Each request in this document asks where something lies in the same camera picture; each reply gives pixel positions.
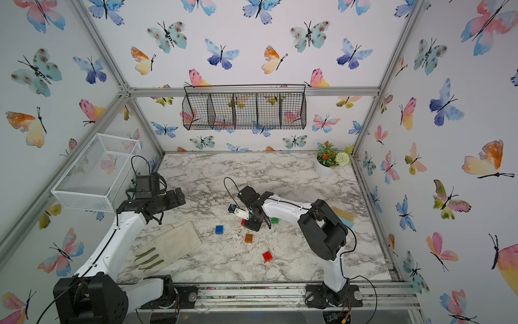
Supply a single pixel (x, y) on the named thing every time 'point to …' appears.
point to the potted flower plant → (328, 160)
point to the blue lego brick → (219, 229)
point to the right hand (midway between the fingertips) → (253, 220)
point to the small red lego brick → (267, 256)
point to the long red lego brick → (243, 222)
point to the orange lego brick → (249, 238)
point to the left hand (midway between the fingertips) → (175, 196)
